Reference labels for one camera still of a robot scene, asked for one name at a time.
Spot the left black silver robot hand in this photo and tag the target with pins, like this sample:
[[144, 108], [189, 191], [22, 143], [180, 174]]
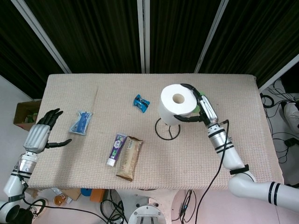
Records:
[[37, 137]]

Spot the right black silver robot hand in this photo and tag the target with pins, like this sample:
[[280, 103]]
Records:
[[209, 109]]

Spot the white toilet paper roll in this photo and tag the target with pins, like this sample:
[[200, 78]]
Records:
[[168, 105]]

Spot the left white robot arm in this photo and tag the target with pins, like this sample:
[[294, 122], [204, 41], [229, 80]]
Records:
[[25, 163]]

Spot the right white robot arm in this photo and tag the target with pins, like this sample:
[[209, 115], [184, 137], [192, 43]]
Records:
[[229, 156]]

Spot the grey white robot base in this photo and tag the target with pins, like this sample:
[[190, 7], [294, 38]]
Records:
[[147, 210]]

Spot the brown cardboard box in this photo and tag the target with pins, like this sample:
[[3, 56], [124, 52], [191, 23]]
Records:
[[19, 112]]

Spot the blue wet wipes pack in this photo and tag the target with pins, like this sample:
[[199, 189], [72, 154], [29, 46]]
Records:
[[80, 122]]

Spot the beige waffle tablecloth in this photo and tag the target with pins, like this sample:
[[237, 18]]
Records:
[[187, 163]]

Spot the bottle with orange liquid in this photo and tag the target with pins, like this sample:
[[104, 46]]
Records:
[[60, 200]]

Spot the flat cardboard piece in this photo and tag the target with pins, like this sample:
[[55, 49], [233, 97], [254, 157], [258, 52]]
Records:
[[72, 194]]

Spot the blue snack packet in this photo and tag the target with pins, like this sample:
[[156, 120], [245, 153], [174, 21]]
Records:
[[140, 102]]

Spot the blue round lid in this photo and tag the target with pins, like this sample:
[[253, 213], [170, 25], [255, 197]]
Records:
[[85, 193]]

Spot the purple toothpaste tube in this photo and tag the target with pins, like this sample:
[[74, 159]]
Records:
[[116, 147]]

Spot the black pleated curtain panel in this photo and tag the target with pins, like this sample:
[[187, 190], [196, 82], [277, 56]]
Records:
[[257, 35], [93, 35], [177, 35], [18, 46]]

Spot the white sneaker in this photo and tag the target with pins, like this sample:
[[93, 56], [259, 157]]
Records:
[[290, 114]]

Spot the orange box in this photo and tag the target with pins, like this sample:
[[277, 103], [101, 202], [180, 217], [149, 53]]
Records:
[[97, 195]]

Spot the black power adapter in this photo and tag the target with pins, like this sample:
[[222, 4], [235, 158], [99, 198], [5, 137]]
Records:
[[290, 142]]

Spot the brown snack package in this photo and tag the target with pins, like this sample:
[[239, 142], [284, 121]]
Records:
[[129, 158]]

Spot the white partition frame post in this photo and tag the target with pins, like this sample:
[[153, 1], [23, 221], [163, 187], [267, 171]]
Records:
[[44, 35], [278, 75], [211, 35], [143, 35]]

